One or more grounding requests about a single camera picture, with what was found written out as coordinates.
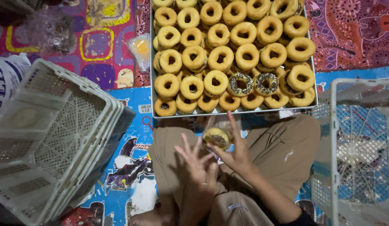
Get person's left hand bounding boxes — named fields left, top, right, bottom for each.
left=174, top=133, right=219, bottom=196

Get person's right hand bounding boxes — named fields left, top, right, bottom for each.
left=208, top=110, right=257, bottom=183

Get chocolate topped donut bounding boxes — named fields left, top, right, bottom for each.
left=202, top=127, right=231, bottom=150

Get clear plastic wrapper bag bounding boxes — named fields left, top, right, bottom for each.
left=197, top=114, right=243, bottom=152

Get person's tan trousers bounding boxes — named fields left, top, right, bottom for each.
left=149, top=114, right=322, bottom=226

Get metal baking tray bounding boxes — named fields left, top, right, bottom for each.
left=149, top=0, right=318, bottom=119

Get chocolate sprinkle donut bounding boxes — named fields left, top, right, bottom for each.
left=227, top=72, right=255, bottom=97
left=254, top=72, right=280, bottom=96

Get blue printed floor mat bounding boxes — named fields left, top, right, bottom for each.
left=61, top=64, right=389, bottom=226

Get white plastic crate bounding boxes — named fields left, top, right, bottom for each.
left=311, top=77, right=389, bottom=226

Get small bag with orange filling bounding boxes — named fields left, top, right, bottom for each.
left=128, top=33, right=151, bottom=73

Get stack of white plastic crates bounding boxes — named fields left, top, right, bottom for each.
left=0, top=58, right=137, bottom=226

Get purple mat with yellow squares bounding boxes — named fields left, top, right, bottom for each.
left=0, top=0, right=138, bottom=91

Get red patterned cloth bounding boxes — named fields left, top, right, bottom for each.
left=135, top=0, right=389, bottom=88

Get heap of clear plastic bags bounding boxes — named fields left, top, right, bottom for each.
left=23, top=6, right=79, bottom=57

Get white sack with blue print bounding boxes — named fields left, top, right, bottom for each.
left=0, top=53, right=31, bottom=120

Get grey plastic basket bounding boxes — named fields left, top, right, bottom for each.
left=0, top=0, right=45, bottom=14

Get pile of plain ring donuts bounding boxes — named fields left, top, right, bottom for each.
left=152, top=0, right=317, bottom=117

